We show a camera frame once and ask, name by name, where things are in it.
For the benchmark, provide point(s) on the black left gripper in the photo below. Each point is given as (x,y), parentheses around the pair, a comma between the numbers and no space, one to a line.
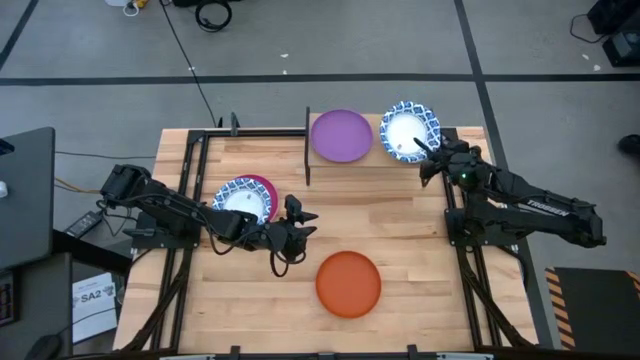
(277,240)

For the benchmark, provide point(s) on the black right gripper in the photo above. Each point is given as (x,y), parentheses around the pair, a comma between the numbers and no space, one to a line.
(460,165)

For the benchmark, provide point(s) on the magenta plastic plate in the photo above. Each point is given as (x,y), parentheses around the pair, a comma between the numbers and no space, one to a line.
(271,195)

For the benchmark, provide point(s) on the blue patterned paper plate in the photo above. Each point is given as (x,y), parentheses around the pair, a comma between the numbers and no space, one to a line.
(400,127)
(245,200)

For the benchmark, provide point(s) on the orange plastic plate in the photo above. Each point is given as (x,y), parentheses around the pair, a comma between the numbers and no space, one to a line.
(348,285)

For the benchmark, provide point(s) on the purple plastic plate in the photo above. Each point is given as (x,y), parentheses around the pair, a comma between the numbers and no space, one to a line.
(341,136)

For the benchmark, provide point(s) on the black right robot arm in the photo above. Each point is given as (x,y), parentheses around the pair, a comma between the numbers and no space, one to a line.
(540,205)

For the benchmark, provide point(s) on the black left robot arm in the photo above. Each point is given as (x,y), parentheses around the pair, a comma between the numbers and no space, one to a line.
(165,202)

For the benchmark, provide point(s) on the wooden shelf with black brackets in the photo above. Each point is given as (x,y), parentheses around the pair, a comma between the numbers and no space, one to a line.
(375,161)

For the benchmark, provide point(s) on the person's shoe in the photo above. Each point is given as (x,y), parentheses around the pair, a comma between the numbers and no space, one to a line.
(630,145)

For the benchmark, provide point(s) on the black power adapter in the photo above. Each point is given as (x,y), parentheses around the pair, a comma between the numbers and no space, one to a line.
(82,225)

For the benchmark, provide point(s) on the white printed paper sheet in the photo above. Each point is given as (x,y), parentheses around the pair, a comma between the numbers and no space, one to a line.
(95,310)

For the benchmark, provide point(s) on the black mat with hazard stripes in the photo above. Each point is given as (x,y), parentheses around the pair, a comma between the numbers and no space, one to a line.
(600,305)

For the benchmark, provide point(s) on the black equipment box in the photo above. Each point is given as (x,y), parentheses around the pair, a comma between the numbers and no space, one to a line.
(625,50)

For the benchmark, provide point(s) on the black equipment case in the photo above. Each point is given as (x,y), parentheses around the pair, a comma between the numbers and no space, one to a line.
(615,15)

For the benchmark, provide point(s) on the black computer mouse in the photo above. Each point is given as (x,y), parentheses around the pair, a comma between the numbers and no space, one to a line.
(45,347)

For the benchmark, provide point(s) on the small white round object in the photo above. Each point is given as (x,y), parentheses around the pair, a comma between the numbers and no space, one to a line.
(2,190)

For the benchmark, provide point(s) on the small blue object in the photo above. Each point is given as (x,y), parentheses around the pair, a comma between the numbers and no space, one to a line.
(6,146)

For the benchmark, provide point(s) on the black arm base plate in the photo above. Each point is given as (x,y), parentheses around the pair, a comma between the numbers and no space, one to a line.
(451,236)
(160,242)

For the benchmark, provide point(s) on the black aluminium table frame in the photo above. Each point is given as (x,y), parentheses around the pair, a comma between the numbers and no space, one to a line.
(270,133)

